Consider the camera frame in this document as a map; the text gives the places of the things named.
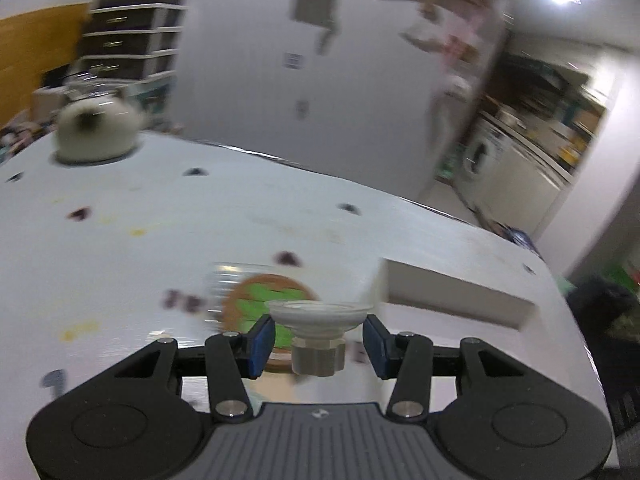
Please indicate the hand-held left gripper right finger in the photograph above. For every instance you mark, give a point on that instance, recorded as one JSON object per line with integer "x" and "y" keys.
{"x": 375, "y": 347}

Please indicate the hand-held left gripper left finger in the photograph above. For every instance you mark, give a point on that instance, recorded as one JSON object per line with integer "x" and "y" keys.
{"x": 262, "y": 347}

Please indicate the clear plastic funnel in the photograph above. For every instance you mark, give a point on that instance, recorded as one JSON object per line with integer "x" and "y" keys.
{"x": 317, "y": 345}

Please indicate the round cork coaster green print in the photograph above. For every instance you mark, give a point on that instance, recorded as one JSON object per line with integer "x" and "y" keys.
{"x": 250, "y": 300}

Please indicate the blue patterned bag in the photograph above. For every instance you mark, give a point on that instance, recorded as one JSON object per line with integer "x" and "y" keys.
{"x": 520, "y": 239}

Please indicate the green packs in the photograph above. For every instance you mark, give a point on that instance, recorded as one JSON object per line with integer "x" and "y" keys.
{"x": 450, "y": 162}

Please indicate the white washing machine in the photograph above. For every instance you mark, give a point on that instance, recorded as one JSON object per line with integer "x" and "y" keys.
{"x": 482, "y": 152}

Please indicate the dark grey cloth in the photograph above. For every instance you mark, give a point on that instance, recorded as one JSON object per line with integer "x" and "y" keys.
{"x": 600, "y": 310}

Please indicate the white kitchen counter cabinets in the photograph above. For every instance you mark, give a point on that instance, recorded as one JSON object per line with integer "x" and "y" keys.
{"x": 530, "y": 180}

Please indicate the white refrigerator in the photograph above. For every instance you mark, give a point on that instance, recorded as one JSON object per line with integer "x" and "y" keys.
{"x": 360, "y": 110}

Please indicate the green bag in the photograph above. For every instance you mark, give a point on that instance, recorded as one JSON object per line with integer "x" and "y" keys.
{"x": 625, "y": 275}

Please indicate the white round pot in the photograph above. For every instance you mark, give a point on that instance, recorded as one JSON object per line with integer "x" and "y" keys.
{"x": 100, "y": 130}

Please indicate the pink white hanging toys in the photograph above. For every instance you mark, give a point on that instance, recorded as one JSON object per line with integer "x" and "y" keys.
{"x": 450, "y": 40}

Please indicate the white drawer unit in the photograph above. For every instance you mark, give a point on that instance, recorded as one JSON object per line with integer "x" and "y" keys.
{"x": 135, "y": 45}

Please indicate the orange wooden cabinet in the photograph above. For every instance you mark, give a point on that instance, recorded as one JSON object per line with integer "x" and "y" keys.
{"x": 35, "y": 60}

